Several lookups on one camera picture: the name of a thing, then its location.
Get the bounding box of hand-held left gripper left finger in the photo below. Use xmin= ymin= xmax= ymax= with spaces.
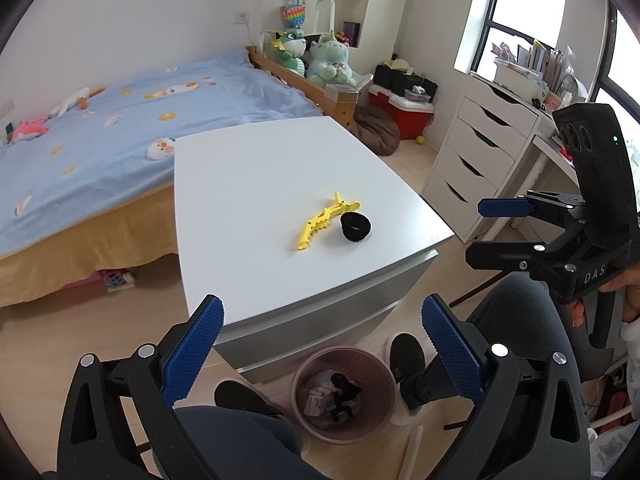
xmin=57 ymin=295 xmax=226 ymax=480

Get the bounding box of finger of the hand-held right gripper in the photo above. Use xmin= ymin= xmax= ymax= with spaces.
xmin=465 ymin=229 xmax=584 ymax=274
xmin=477 ymin=190 xmax=588 ymax=222

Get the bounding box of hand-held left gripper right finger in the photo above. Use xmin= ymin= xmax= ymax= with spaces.
xmin=421 ymin=294 xmax=591 ymax=480

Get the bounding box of pink trash bin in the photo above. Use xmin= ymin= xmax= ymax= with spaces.
xmin=291 ymin=345 xmax=401 ymax=445

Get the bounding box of person's right forearm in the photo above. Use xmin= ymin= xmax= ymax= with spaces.
xmin=619 ymin=316 xmax=640 ymax=361

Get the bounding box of person's right hand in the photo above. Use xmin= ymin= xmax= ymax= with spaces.
xmin=571 ymin=259 xmax=640 ymax=328

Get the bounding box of black slipper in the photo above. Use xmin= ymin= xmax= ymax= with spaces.
xmin=387 ymin=332 xmax=427 ymax=391
xmin=214 ymin=379 xmax=285 ymax=418

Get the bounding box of white drawer chest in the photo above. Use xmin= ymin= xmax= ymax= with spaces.
xmin=421 ymin=75 xmax=551 ymax=241

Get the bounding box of white desk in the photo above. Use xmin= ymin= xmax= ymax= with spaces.
xmin=480 ymin=132 xmax=588 ymax=243

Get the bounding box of person's right leg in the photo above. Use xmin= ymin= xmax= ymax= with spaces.
xmin=400 ymin=271 xmax=588 ymax=413

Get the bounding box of person's leg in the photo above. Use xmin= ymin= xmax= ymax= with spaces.
xmin=400 ymin=271 xmax=588 ymax=413
xmin=172 ymin=405 xmax=326 ymax=480

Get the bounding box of person's left leg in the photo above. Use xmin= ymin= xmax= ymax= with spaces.
xmin=172 ymin=405 xmax=326 ymax=480

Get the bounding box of colourful toy box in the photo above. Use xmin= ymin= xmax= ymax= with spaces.
xmin=102 ymin=269 xmax=137 ymax=293

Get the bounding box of white tube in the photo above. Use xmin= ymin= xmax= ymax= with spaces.
xmin=400 ymin=425 xmax=425 ymax=480

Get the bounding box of white storage box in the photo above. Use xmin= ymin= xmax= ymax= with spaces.
xmin=494 ymin=57 xmax=546 ymax=98

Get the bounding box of row of books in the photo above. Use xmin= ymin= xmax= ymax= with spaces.
xmin=492 ymin=37 xmax=591 ymax=106

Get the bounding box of red cooler box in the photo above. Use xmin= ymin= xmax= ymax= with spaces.
xmin=367 ymin=85 xmax=435 ymax=140

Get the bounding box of brown floor cushion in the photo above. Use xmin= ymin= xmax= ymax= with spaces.
xmin=352 ymin=105 xmax=401 ymax=156

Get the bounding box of yellow bed skirt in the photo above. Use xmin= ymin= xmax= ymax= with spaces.
xmin=0 ymin=182 xmax=181 ymax=308

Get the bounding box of yellow plastic clip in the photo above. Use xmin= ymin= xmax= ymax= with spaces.
xmin=294 ymin=191 xmax=362 ymax=252

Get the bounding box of white drawer table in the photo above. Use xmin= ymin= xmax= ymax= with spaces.
xmin=172 ymin=116 xmax=456 ymax=386

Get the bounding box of white chair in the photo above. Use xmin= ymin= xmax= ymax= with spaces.
xmin=262 ymin=0 xmax=375 ymax=88

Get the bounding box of clear plastic box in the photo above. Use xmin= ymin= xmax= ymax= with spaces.
xmin=324 ymin=84 xmax=361 ymax=106

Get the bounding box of teal dinosaur plush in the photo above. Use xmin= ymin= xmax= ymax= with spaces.
xmin=305 ymin=32 xmax=358 ymax=88

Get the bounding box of bed with blue blanket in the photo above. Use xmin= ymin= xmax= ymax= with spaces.
xmin=0 ymin=49 xmax=323 ymax=261

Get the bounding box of green dragon plush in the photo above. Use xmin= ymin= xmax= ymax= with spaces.
xmin=270 ymin=30 xmax=307 ymax=73

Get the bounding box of pink plush toy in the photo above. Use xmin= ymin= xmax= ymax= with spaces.
xmin=10 ymin=116 xmax=51 ymax=145

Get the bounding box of white goose plush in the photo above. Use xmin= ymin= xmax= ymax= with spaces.
xmin=47 ymin=87 xmax=106 ymax=118

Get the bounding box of rainbow bag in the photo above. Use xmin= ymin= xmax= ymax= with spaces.
xmin=280 ymin=4 xmax=307 ymax=31

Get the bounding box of black hair tie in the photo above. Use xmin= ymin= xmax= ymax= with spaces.
xmin=340 ymin=212 xmax=372 ymax=242

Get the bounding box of wooden bed frame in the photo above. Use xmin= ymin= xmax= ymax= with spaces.
xmin=246 ymin=46 xmax=358 ymax=128

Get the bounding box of white wall shelf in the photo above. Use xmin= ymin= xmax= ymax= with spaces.
xmin=305 ymin=0 xmax=396 ymax=66

